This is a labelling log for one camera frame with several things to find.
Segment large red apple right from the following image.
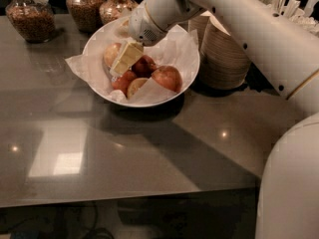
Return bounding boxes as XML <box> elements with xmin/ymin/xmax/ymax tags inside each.
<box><xmin>152</xmin><ymin>66</ymin><xmax>182</xmax><ymax>93</ymax></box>

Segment front stack paper bowls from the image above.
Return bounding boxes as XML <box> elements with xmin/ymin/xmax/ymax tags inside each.
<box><xmin>199</xmin><ymin>16</ymin><xmax>251</xmax><ymax>91</ymax></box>

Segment yellow-red apple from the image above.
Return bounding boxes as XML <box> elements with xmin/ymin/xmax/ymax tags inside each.
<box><xmin>103</xmin><ymin>43</ymin><xmax>122</xmax><ymax>67</ymax></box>

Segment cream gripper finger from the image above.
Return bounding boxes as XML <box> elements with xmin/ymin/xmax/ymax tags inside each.
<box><xmin>115</xmin><ymin>18</ymin><xmax>130</xmax><ymax>38</ymax></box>
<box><xmin>110</xmin><ymin>41</ymin><xmax>144</xmax><ymax>77</ymax></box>

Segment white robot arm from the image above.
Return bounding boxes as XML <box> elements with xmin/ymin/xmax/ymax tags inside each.
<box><xmin>129</xmin><ymin>0</ymin><xmax>319</xmax><ymax>117</ymax></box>

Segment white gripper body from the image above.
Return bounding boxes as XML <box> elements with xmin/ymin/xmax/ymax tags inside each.
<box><xmin>129</xmin><ymin>2</ymin><xmax>166</xmax><ymax>47</ymax></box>

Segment white robot base shell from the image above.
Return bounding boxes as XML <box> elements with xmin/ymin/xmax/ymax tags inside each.
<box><xmin>255</xmin><ymin>114</ymin><xmax>319</xmax><ymax>239</ymax></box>

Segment white paper liner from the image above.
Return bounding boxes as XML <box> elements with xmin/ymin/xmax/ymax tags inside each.
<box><xmin>65</xmin><ymin>13</ymin><xmax>200</xmax><ymax>105</ymax></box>

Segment glass jar of grains left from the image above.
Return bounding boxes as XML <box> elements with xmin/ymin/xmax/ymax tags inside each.
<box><xmin>5</xmin><ymin>0</ymin><xmax>56</xmax><ymax>43</ymax></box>

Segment yellow-green apple front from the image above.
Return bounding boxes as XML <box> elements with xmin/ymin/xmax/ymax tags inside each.
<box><xmin>127</xmin><ymin>78</ymin><xmax>148</xmax><ymax>99</ymax></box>

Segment stack paper bowls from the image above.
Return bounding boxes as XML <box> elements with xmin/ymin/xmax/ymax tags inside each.
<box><xmin>187</xmin><ymin>11</ymin><xmax>210</xmax><ymax>49</ymax></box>
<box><xmin>199</xmin><ymin>16</ymin><xmax>251</xmax><ymax>91</ymax></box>

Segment red apple with sticker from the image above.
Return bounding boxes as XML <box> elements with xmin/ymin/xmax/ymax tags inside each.
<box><xmin>112</xmin><ymin>70</ymin><xmax>137</xmax><ymax>95</ymax></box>

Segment rear stack paper bowls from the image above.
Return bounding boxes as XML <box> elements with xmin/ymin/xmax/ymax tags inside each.
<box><xmin>187</xmin><ymin>11</ymin><xmax>210</xmax><ymax>49</ymax></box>

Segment glass jar of cereal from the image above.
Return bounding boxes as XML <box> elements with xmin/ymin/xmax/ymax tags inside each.
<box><xmin>99</xmin><ymin>0</ymin><xmax>138</xmax><ymax>24</ymax></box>
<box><xmin>66</xmin><ymin>0</ymin><xmax>105</xmax><ymax>33</ymax></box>

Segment dark red apple centre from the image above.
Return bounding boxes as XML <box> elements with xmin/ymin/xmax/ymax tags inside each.
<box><xmin>132</xmin><ymin>55</ymin><xmax>157</xmax><ymax>78</ymax></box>

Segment white bowl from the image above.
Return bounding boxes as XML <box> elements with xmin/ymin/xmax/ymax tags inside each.
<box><xmin>82</xmin><ymin>16</ymin><xmax>201</xmax><ymax>109</ymax></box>

